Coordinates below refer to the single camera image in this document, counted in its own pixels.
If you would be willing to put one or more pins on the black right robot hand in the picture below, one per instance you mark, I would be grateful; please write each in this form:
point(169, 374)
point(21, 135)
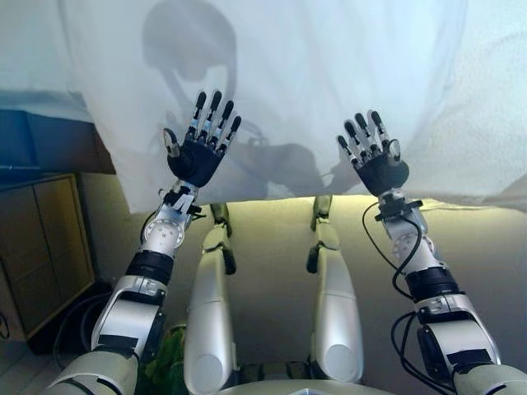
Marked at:
point(381, 173)

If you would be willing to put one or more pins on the white duvet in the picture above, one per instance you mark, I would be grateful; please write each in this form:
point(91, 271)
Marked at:
point(288, 61)

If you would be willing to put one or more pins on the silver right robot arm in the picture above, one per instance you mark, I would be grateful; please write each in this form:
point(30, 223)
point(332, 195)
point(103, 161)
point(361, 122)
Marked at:
point(444, 304)

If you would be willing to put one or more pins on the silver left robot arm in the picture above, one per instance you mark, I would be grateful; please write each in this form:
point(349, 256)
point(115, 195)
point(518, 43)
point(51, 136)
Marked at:
point(160, 238)

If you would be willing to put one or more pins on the silver right robot leg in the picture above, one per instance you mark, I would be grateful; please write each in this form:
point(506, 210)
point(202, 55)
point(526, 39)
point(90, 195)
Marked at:
point(341, 308)

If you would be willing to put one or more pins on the silver robot torso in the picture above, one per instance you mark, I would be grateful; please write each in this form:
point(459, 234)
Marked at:
point(296, 382)

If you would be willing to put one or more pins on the green crumpled object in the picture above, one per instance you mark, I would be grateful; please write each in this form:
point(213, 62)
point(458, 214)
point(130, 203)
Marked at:
point(169, 358)

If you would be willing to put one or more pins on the brown wooden nightstand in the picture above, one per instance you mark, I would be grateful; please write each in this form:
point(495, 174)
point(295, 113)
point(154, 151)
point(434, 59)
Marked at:
point(45, 247)

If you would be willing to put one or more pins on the white sheeted mattress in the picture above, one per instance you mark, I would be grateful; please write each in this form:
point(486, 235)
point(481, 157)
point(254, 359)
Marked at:
point(29, 53)

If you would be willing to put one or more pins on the brown upholstered bed frame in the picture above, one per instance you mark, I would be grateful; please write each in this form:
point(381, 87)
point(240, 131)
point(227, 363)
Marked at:
point(49, 140)

